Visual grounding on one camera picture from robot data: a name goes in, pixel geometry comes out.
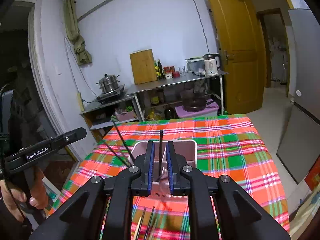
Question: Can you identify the light wooden chopstick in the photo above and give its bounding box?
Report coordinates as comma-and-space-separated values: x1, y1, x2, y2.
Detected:
133, 217, 142, 240

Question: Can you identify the black chopstick patterned end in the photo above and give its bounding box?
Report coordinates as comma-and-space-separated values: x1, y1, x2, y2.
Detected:
101, 140, 132, 167

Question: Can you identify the black chopstick silver end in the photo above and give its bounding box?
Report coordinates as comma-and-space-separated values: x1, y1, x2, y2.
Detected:
156, 151, 167, 181

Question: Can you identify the steel kitchen shelf table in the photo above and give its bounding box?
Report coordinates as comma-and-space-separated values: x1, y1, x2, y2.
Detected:
125, 70, 229, 122

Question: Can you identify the person's left hand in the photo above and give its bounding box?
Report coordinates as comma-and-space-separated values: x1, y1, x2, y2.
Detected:
1, 167, 48, 222

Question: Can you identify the pink plastic utensil holder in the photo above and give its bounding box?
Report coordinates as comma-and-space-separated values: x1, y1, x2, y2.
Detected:
127, 139, 198, 201

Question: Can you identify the plaid tablecloth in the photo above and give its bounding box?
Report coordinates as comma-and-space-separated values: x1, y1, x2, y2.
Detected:
53, 114, 290, 230

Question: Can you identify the beige power strip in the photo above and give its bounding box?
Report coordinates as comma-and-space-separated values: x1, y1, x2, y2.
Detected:
76, 92, 85, 112

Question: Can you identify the silver refrigerator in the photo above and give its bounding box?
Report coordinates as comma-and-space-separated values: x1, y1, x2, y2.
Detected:
277, 9, 319, 184

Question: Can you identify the low steel side shelf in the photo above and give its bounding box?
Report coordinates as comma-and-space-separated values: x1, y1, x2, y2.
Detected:
80, 94, 138, 142

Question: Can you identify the black induction cooker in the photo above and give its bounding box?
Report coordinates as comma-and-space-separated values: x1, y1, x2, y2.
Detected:
97, 85, 125, 104

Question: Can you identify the purple storage box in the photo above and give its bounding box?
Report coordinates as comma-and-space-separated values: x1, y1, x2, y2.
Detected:
175, 99, 220, 119

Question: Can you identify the stainless steel steamer pot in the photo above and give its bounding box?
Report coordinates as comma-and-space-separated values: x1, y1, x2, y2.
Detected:
97, 74, 119, 94

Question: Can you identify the black frying pan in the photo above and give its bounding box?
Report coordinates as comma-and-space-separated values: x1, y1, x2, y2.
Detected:
183, 98, 214, 112

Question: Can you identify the green hanging curtain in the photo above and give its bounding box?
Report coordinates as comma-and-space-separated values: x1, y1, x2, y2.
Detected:
63, 0, 92, 66

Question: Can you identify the wooden cutting board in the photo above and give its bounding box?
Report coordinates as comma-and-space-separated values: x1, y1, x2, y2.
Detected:
130, 49, 157, 85

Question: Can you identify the dark oil bottle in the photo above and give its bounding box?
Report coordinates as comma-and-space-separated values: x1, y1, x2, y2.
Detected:
157, 59, 164, 79

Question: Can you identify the red lidded jar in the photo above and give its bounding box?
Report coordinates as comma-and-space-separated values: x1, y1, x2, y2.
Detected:
163, 66, 175, 79

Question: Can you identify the white electric kettle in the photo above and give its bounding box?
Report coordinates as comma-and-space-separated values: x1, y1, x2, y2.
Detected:
203, 53, 221, 75

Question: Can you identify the grey rice cooker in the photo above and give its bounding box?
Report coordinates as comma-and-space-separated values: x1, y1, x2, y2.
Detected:
185, 57, 205, 73

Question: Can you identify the yellow wooden door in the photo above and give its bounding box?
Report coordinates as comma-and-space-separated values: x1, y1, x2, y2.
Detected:
208, 0, 265, 114

